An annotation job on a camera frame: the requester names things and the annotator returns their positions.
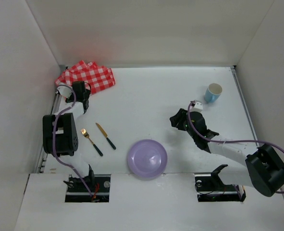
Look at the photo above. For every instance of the gold knife dark handle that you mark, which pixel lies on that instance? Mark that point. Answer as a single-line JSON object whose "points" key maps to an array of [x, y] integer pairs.
{"points": [[106, 136]]}

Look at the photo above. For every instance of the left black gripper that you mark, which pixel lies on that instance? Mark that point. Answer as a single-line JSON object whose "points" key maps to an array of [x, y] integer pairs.
{"points": [[84, 100]]}

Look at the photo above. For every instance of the gold fork dark handle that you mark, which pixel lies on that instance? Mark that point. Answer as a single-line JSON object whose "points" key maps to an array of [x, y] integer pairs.
{"points": [[86, 135]]}

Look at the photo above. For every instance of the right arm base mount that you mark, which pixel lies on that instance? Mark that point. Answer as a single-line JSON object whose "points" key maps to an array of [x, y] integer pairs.
{"points": [[210, 188]]}

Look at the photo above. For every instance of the red white checkered cloth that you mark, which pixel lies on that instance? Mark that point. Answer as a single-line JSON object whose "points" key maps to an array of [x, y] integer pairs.
{"points": [[98, 77]]}

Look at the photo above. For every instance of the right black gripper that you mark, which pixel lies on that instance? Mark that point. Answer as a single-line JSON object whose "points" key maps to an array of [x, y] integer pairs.
{"points": [[180, 121]]}

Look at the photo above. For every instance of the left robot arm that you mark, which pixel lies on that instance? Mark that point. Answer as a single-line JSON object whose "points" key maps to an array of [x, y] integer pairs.
{"points": [[60, 137]]}

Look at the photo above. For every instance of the light blue mug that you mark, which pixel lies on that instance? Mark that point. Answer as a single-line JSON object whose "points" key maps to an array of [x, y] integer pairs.
{"points": [[213, 92]]}

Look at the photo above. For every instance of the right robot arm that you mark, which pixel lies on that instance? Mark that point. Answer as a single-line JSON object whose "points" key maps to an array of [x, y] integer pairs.
{"points": [[261, 167]]}

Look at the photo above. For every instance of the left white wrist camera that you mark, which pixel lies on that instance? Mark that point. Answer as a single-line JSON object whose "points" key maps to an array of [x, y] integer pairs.
{"points": [[64, 90]]}

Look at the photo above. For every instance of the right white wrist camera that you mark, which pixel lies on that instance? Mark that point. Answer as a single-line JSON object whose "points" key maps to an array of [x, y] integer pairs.
{"points": [[196, 106]]}

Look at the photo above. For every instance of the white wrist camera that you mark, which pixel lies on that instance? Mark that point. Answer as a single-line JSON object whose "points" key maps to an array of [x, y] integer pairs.
{"points": [[64, 90], [196, 106]]}

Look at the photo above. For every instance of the purple plastic plate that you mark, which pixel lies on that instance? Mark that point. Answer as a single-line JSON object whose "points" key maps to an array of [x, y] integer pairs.
{"points": [[147, 159]]}

